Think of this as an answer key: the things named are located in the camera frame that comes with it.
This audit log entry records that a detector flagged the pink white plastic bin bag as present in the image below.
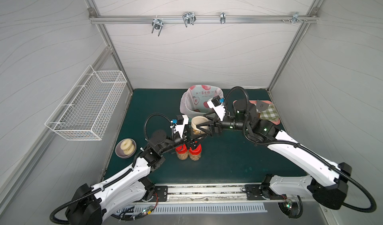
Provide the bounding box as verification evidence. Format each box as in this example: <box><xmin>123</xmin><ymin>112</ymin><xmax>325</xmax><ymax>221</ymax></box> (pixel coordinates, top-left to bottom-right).
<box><xmin>180</xmin><ymin>85</ymin><xmax>224</xmax><ymax>119</ymax></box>

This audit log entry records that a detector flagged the beige jar lid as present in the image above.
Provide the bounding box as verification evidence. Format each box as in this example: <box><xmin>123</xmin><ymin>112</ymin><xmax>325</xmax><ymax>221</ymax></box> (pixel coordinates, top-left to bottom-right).
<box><xmin>191</xmin><ymin>116</ymin><xmax>210</xmax><ymax>130</ymax></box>

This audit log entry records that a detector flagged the metal hook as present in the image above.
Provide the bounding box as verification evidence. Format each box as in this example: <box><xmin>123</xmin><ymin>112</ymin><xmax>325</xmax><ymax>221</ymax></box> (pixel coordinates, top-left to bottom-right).
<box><xmin>281</xmin><ymin>12</ymin><xmax>308</xmax><ymax>24</ymax></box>
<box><xmin>182</xmin><ymin>11</ymin><xmax>196</xmax><ymax>27</ymax></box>
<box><xmin>151</xmin><ymin>18</ymin><xmax>164</xmax><ymax>36</ymax></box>
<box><xmin>220</xmin><ymin>12</ymin><xmax>226</xmax><ymax>24</ymax></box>

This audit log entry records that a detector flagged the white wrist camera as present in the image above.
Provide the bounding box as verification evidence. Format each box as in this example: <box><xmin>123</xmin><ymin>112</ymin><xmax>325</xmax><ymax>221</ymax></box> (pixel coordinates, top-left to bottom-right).
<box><xmin>207</xmin><ymin>95</ymin><xmax>226</xmax><ymax>121</ymax></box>
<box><xmin>171</xmin><ymin>115</ymin><xmax>189</xmax><ymax>138</ymax></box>

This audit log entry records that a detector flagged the red lid peanut jar left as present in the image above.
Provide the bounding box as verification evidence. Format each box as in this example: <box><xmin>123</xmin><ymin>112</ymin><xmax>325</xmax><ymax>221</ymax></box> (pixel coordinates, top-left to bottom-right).
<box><xmin>175</xmin><ymin>145</ymin><xmax>189</xmax><ymax>160</ymax></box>

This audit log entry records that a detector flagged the grey bowl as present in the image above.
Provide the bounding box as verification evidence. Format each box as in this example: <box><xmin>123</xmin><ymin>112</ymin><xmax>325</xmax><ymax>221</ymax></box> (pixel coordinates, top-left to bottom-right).
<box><xmin>115</xmin><ymin>138</ymin><xmax>137</xmax><ymax>159</ymax></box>

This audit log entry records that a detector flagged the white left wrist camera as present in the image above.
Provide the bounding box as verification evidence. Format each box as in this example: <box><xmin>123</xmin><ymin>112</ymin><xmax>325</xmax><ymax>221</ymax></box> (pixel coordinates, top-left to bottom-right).
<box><xmin>171</xmin><ymin>115</ymin><xmax>189</xmax><ymax>138</ymax></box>

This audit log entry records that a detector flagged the aluminium crossbar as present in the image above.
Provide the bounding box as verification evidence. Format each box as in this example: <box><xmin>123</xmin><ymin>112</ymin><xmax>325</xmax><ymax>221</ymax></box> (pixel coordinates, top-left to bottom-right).
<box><xmin>90</xmin><ymin>14</ymin><xmax>320</xmax><ymax>24</ymax></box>

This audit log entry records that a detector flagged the pink plastic tray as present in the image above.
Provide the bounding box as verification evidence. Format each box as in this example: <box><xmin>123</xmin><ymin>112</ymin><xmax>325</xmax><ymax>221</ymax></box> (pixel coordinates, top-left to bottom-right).
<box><xmin>233</xmin><ymin>99</ymin><xmax>280</xmax><ymax>125</ymax></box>

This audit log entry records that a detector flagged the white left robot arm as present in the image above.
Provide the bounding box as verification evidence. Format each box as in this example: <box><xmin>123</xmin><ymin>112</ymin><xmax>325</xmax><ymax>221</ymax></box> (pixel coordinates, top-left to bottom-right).
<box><xmin>49</xmin><ymin>115</ymin><xmax>209</xmax><ymax>225</ymax></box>

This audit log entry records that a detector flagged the glass peanut jar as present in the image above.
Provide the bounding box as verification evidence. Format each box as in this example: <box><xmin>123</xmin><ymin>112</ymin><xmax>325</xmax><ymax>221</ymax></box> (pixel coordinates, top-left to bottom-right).
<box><xmin>191</xmin><ymin>126</ymin><xmax>209</xmax><ymax>135</ymax></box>

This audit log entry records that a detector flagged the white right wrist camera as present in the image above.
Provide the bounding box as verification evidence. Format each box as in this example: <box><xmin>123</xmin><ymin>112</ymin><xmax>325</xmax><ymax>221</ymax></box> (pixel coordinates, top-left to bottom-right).
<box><xmin>207</xmin><ymin>95</ymin><xmax>226</xmax><ymax>121</ymax></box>

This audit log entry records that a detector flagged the green white checkered cloth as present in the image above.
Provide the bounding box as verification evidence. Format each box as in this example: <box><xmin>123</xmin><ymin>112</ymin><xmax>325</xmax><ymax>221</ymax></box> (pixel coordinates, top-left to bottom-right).
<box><xmin>260</xmin><ymin>103</ymin><xmax>280</xmax><ymax>125</ymax></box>

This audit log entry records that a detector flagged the white wire basket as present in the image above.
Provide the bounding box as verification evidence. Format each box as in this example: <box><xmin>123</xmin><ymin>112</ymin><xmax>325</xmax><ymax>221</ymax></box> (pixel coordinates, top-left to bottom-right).
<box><xmin>45</xmin><ymin>65</ymin><xmax>127</xmax><ymax>141</ymax></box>

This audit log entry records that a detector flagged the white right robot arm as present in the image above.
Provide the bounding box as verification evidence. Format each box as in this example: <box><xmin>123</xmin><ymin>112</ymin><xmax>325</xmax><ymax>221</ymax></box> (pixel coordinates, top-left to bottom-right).
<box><xmin>191</xmin><ymin>86</ymin><xmax>377</xmax><ymax>213</ymax></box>

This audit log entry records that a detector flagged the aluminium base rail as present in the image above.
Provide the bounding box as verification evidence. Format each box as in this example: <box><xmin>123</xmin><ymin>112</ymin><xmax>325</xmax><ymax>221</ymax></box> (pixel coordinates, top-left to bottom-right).
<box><xmin>86</xmin><ymin>181</ymin><xmax>330</xmax><ymax>203</ymax></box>

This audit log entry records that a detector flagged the white slotted cable duct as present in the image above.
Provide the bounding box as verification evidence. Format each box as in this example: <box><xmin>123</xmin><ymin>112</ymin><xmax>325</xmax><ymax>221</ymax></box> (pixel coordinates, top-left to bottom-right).
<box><xmin>116</xmin><ymin>202</ymin><xmax>268</xmax><ymax>215</ymax></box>

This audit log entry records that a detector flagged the steel spatula wooden handle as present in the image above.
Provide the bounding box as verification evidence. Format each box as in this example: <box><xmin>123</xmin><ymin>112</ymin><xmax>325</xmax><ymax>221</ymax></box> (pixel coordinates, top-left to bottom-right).
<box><xmin>256</xmin><ymin>100</ymin><xmax>269</xmax><ymax>112</ymax></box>

